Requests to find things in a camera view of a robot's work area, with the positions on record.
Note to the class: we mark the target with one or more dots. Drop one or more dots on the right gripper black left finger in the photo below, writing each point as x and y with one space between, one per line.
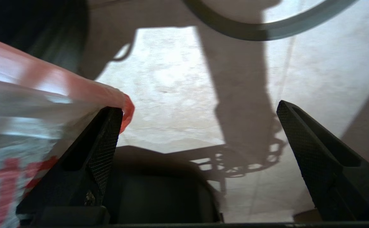
86 171

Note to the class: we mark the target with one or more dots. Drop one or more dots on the white red-printed plastic bag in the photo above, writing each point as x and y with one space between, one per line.
29 110

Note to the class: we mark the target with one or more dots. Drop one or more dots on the grey round trash bin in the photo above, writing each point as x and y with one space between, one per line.
45 28

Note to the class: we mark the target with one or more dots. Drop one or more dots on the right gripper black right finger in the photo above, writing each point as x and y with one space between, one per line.
330 177

